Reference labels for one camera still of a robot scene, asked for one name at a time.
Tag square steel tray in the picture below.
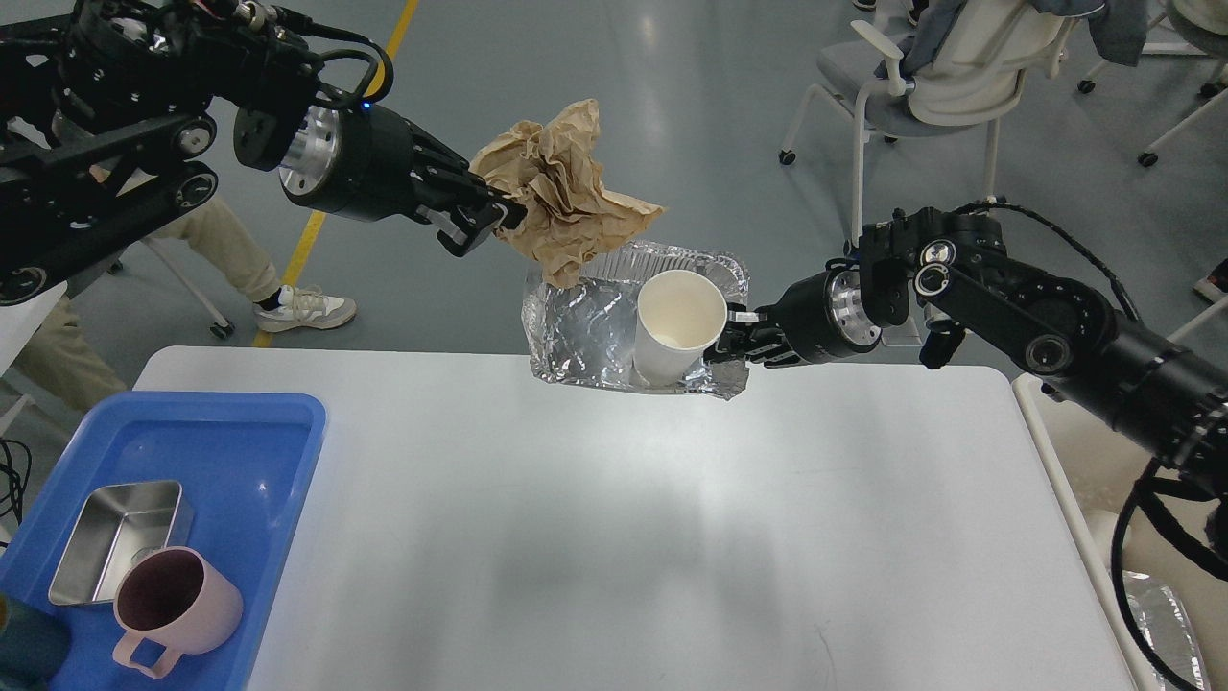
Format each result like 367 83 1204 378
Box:
48 477 196 608

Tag teal cylinder object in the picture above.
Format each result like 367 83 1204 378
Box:
1 593 71 690

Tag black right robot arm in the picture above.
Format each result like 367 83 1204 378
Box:
702 200 1227 690

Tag person in blue sweater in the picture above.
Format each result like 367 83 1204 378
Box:
1192 258 1228 303

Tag foil tray in bin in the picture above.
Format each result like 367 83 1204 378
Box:
1122 569 1210 690

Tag cream paper cup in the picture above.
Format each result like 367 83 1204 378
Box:
632 270 727 388

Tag person in black sweater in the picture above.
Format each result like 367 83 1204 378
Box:
12 198 357 412

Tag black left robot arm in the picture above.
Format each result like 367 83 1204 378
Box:
1 1 527 306

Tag grey jacket on chair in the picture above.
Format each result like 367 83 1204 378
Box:
896 1 1148 79

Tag black cables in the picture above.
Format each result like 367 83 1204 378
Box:
0 437 36 538

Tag aluminium foil tray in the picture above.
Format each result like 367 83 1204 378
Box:
521 241 749 399

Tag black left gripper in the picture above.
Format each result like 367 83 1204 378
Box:
279 106 528 257

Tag brown paper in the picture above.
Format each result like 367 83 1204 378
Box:
469 98 666 288

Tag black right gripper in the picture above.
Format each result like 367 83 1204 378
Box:
702 270 883 369

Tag blue plastic tray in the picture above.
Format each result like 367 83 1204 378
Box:
1 392 325 690

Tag white office chair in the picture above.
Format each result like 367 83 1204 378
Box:
779 1 1077 249

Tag white cup in bin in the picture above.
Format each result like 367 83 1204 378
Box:
1083 509 1133 569

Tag pink mug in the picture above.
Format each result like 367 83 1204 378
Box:
111 546 243 679

